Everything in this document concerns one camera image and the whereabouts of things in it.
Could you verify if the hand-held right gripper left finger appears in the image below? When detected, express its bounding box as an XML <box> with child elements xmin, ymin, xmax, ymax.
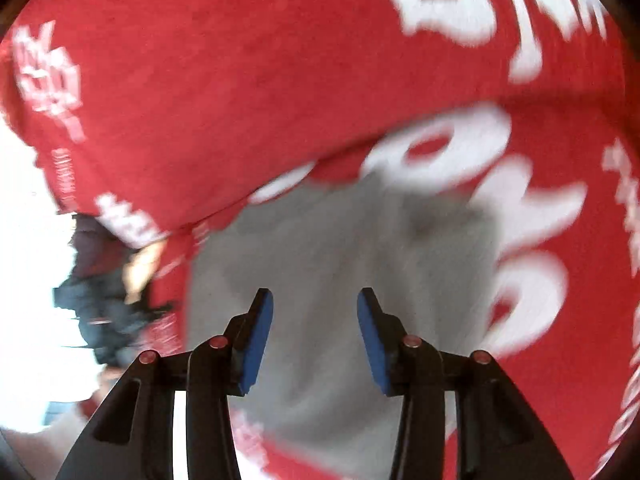
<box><xmin>55</xmin><ymin>287</ymin><xmax>275</xmax><ymax>480</ymax></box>

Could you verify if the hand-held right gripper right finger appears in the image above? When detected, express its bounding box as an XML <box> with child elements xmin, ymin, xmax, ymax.
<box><xmin>356</xmin><ymin>287</ymin><xmax>574</xmax><ymax>480</ymax></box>

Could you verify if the black cloth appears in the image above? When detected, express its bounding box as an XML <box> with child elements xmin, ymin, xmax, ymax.
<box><xmin>52</xmin><ymin>275</ymin><xmax>176</xmax><ymax>367</ymax></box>

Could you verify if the purple cloth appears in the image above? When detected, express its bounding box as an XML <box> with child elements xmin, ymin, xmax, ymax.
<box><xmin>69</xmin><ymin>212</ymin><xmax>127</xmax><ymax>281</ymax></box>

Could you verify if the grey knit sweater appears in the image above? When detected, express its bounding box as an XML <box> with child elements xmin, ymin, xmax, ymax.
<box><xmin>185</xmin><ymin>170</ymin><xmax>501</xmax><ymax>480</ymax></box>

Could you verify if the red printed sofa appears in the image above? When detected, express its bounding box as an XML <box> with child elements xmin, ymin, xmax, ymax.
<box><xmin>0</xmin><ymin>0</ymin><xmax>637</xmax><ymax>480</ymax></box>

